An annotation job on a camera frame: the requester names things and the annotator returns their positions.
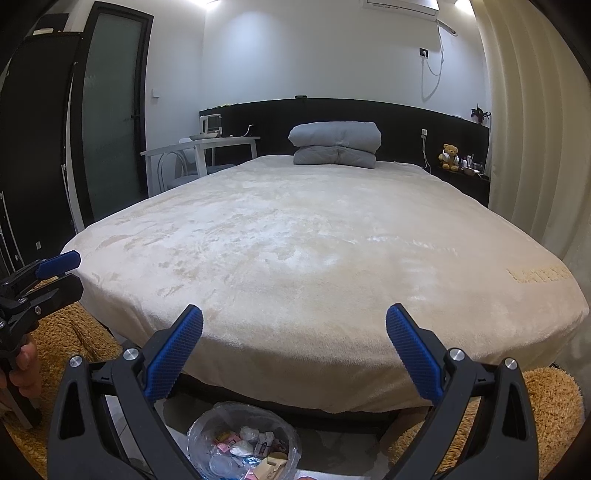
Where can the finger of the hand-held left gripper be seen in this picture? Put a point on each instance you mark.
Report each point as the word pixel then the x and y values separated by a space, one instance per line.
pixel 57 265
pixel 60 293

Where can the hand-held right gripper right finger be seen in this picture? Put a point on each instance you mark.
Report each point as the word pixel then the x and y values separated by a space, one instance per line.
pixel 415 355

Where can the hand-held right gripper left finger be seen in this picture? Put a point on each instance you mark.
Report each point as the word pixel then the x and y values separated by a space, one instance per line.
pixel 175 355

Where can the trash bin with clear bag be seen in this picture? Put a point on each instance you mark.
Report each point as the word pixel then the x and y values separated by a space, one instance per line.
pixel 203 424

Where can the small pink packet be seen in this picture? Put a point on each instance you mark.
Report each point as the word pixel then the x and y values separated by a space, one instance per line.
pixel 220 445

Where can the white plastic bag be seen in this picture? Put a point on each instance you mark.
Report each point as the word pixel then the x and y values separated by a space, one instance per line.
pixel 250 434

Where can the beige paper wrapper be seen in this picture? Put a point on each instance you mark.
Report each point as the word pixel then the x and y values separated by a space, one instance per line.
pixel 272 466

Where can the person's left hand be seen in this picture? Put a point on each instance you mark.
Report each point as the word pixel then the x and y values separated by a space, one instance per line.
pixel 25 369

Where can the black wardrobe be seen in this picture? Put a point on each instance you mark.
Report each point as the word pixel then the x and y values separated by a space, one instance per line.
pixel 41 138

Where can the brown fluffy rug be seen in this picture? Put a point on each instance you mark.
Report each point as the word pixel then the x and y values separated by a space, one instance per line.
pixel 554 415

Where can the white metal chair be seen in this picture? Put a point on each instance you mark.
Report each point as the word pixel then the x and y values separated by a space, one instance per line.
pixel 182 180

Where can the beige bed blanket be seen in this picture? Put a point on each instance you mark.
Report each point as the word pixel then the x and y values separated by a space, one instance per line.
pixel 300 254

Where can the frosted glass door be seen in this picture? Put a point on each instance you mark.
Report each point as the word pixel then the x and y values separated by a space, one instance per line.
pixel 111 115

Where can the grey bowl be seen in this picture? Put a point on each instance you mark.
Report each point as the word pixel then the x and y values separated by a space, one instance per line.
pixel 203 137

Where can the white table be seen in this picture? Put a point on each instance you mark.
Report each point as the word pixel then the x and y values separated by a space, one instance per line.
pixel 207 142

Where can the small white bottles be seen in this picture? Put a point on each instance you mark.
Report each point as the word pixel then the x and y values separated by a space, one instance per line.
pixel 471 164

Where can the brown teddy bear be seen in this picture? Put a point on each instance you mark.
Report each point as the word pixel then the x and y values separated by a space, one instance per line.
pixel 449 157

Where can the white electric kettle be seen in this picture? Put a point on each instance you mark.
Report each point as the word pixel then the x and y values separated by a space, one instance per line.
pixel 211 123

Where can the folded grey duvet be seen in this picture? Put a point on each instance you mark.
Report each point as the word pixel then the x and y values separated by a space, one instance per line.
pixel 334 138

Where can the cream curtain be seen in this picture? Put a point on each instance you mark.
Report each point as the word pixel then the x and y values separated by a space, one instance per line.
pixel 531 138

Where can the black figurine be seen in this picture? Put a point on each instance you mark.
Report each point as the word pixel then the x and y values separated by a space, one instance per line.
pixel 480 113

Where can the black headboard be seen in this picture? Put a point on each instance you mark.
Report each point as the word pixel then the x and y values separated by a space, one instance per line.
pixel 268 115

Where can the white air conditioner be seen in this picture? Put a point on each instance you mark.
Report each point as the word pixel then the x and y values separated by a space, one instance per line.
pixel 401 7

